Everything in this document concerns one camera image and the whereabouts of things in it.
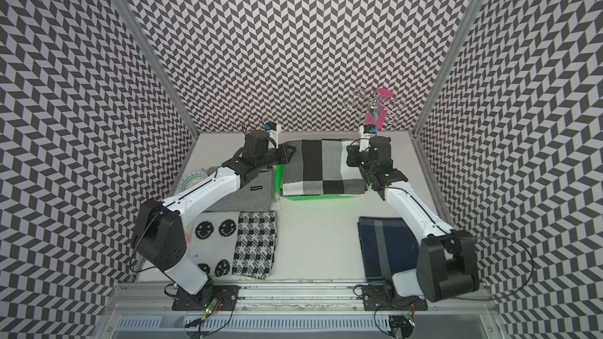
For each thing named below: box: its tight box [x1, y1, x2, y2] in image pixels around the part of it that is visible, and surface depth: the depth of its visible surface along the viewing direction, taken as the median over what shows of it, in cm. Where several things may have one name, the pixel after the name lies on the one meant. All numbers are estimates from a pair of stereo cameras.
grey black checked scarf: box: [281, 138, 368, 197], surface depth 86 cm
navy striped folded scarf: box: [357, 216, 421, 281], surface depth 84 cm
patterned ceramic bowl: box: [177, 169, 209, 192], surface depth 99 cm
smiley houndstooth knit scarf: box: [188, 210, 278, 280], surface depth 81 cm
